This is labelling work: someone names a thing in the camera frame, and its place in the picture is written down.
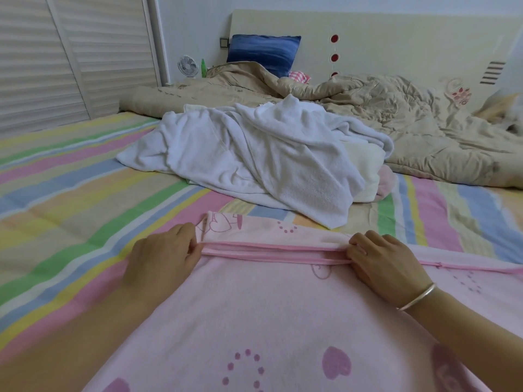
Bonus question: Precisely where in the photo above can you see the person's left hand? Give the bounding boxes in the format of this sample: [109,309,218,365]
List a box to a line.
[123,222,205,303]

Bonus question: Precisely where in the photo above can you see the person's right hand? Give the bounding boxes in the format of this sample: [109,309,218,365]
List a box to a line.
[345,230,434,307]

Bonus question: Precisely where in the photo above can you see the cream fleece blanket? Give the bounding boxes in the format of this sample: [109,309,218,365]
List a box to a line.
[339,141,387,203]

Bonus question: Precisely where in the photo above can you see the white towel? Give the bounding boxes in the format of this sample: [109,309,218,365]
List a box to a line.
[116,94,395,229]

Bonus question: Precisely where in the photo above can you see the person's right forearm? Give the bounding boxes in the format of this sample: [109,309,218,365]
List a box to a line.
[404,285,523,392]

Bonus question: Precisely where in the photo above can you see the person's left forearm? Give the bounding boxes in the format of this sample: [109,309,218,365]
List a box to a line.
[0,285,152,392]

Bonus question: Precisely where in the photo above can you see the striped pastel bed sheet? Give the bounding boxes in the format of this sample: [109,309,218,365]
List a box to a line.
[0,110,523,356]

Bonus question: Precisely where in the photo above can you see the beige quilt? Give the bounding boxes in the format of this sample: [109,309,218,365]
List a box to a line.
[120,61,523,190]

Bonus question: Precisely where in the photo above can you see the cream plush toy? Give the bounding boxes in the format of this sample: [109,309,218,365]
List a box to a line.
[474,92,523,134]

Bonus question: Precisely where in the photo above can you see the small white desk fan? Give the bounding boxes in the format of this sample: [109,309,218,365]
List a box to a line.
[177,55,199,79]

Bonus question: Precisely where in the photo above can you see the white headboard with red dots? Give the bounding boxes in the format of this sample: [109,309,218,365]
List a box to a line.
[227,9,523,111]

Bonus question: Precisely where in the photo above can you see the blue pillow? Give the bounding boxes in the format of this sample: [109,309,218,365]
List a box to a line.
[226,34,302,78]

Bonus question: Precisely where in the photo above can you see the silver bracelet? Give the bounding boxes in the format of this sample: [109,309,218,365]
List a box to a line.
[397,281,437,313]

